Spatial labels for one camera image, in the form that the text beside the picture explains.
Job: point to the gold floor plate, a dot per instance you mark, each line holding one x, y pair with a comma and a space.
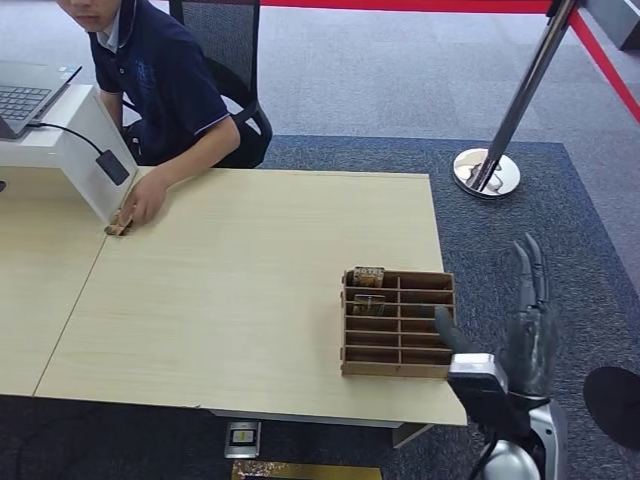
300, 472

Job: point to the white laptop stand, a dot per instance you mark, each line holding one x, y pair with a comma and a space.
50, 149

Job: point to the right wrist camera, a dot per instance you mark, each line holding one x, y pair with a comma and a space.
477, 366

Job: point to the person's left hand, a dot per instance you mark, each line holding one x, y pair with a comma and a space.
147, 199

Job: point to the black office chair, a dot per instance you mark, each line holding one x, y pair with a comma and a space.
235, 40

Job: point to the dark blue carpet rug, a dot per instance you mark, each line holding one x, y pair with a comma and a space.
525, 265

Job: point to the black round base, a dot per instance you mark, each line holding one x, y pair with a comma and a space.
615, 409

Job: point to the grey laptop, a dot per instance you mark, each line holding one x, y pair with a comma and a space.
23, 99

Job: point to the metal floor socket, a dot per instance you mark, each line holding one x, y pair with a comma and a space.
242, 437

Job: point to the person's right forearm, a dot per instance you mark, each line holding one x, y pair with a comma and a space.
112, 109

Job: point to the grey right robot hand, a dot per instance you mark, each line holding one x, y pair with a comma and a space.
530, 351

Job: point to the person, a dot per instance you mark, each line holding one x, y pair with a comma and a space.
160, 79

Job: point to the grey block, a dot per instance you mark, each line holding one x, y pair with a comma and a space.
620, 23

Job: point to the wooden card holder box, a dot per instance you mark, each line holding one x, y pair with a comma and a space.
398, 295

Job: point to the person's left forearm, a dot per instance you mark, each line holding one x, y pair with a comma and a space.
200, 156

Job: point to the brown key card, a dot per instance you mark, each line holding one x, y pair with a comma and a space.
116, 228

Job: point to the black adapter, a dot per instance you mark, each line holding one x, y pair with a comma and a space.
112, 167

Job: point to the chrome stanchion post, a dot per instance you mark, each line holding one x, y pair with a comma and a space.
525, 93

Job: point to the brown hotel print card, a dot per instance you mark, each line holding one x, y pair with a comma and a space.
369, 277

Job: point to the brown green card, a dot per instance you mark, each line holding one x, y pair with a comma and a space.
369, 305

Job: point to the red barrier belt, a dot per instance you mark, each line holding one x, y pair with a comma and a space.
605, 64
375, 6

